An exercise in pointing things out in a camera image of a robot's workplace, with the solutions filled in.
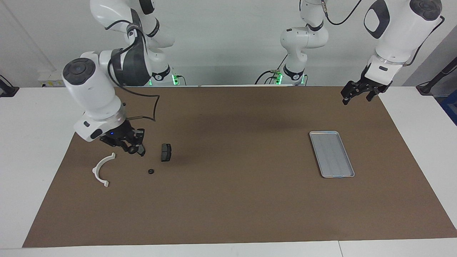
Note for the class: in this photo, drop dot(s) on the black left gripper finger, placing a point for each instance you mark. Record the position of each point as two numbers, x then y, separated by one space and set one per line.
372 95
350 92

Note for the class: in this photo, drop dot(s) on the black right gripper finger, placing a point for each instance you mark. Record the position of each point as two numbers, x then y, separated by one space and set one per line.
141 144
125 147

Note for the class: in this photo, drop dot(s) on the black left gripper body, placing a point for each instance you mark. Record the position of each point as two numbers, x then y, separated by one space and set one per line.
373 84

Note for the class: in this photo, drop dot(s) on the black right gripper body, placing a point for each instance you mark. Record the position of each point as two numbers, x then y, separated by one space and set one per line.
121 137

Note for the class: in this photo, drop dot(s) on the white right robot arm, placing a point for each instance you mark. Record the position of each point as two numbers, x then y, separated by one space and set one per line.
89 89

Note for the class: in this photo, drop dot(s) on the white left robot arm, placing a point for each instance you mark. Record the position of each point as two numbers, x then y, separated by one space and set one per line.
400 32

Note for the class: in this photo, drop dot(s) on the silver metal tray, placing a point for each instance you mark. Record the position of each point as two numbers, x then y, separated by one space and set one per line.
332 155

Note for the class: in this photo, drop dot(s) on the rectangular dark brake pad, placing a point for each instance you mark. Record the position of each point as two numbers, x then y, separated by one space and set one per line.
166 152

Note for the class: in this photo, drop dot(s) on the black angled stand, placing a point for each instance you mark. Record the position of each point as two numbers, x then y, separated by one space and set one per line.
433 81

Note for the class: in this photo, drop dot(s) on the blue box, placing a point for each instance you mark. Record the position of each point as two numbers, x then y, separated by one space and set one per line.
450 107

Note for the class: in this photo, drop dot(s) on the white power box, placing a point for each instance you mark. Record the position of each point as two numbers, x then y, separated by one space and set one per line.
50 79

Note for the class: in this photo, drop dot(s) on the brown table mat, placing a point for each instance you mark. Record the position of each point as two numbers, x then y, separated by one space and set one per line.
232 200

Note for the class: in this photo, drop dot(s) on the black table clamp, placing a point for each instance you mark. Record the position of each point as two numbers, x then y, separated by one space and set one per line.
7 90

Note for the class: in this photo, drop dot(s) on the white semicircular bracket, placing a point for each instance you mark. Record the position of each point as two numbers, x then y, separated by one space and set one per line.
95 171

